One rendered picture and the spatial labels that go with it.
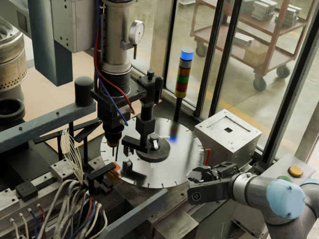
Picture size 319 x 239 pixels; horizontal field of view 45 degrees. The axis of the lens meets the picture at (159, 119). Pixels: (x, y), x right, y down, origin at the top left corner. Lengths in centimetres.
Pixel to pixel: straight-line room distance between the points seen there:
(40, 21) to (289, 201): 69
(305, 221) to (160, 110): 96
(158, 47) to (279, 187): 104
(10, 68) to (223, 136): 83
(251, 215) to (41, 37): 81
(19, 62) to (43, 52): 57
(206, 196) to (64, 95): 101
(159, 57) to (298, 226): 106
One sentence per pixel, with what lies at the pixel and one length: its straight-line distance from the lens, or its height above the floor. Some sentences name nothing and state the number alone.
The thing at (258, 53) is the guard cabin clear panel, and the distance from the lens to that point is 141.
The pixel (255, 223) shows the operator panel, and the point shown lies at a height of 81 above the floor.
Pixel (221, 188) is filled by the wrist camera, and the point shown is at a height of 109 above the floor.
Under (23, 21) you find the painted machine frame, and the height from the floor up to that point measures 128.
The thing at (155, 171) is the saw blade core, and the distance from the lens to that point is 115.
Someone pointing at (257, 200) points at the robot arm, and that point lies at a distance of 87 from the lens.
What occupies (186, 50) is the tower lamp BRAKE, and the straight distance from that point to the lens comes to 134.
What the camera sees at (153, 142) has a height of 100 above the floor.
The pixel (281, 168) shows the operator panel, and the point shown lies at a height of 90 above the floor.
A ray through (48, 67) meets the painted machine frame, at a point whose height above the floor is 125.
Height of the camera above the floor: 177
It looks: 38 degrees down
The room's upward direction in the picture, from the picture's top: 7 degrees clockwise
